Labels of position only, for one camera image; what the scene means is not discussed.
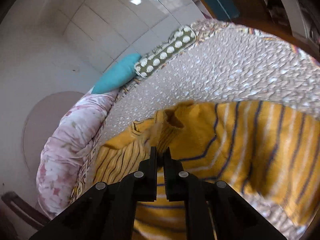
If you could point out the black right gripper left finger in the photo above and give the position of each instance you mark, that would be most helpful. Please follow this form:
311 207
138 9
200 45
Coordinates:
106 211

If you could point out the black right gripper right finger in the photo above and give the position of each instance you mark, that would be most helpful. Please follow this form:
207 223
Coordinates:
213 210

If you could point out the yellow striped knit sweater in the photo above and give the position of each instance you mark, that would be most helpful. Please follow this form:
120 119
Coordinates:
267 152

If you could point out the pink floral duvet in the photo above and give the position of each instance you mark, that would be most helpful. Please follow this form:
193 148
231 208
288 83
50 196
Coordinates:
65 150

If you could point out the dark wooden chair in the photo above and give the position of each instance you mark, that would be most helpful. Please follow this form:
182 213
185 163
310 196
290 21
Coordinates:
26 212

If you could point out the turquoise pillow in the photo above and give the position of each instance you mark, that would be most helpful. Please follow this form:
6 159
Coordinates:
117 75

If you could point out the beige dotted quilted bedspread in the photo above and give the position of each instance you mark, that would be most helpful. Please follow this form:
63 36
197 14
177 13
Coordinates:
227 63

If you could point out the olive white-dotted pillow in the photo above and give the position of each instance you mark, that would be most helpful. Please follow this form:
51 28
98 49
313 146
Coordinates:
179 40

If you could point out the brown wooden door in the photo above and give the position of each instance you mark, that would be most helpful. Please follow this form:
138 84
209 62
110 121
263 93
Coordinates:
295 21

